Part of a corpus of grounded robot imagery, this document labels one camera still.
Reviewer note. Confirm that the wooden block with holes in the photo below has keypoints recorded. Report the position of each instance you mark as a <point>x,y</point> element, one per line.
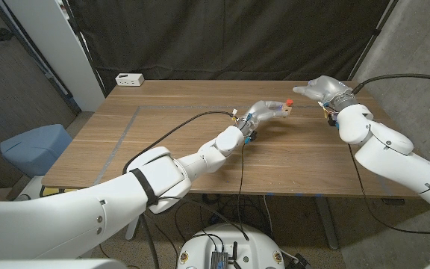
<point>287,110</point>

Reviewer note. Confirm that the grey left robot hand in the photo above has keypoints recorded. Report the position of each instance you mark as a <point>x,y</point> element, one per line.
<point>261,111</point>

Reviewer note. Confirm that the blue padded stool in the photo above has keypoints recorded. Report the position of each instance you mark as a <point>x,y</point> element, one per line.
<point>36,149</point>

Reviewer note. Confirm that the black table control panel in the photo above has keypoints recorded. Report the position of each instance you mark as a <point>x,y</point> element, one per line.
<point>393,201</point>

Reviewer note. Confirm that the white table leg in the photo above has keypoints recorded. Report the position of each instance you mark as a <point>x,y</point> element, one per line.
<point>132,229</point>

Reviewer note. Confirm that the grey finned electronics box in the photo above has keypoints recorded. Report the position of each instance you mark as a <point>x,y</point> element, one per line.
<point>218,259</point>

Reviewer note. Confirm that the grey sneaker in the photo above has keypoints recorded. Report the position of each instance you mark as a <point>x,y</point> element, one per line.
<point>21,197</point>

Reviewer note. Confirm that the white power strip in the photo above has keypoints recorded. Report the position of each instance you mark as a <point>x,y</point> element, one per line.
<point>129,79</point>

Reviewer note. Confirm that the black backdrop stand pole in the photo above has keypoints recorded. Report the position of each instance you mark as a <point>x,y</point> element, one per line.
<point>374,37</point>
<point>86,50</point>

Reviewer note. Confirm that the red-headed wooden screw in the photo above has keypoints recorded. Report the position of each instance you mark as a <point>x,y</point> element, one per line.
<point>289,102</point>

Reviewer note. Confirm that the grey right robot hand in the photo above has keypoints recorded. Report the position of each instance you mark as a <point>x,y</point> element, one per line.
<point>327,89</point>

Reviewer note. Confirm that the grey table leg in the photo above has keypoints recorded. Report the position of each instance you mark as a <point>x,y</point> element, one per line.
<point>327,224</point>

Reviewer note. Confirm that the yellow black floor sign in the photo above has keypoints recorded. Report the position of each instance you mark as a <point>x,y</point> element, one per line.
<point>56,191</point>

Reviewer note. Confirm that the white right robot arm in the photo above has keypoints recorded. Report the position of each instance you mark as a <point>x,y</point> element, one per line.
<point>394,157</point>

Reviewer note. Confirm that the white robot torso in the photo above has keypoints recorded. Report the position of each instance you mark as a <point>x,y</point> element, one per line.
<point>252,243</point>

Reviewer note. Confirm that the black backdrop curtain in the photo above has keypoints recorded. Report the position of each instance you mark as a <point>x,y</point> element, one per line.
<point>218,37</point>

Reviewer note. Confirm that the black antenna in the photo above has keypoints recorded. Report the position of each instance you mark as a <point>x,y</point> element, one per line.
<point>234,252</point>

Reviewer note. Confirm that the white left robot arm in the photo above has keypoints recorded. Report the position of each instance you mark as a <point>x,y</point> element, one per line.
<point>88,220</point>

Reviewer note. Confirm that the black door frame strip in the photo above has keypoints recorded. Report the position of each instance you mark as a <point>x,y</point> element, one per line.
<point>36,56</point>

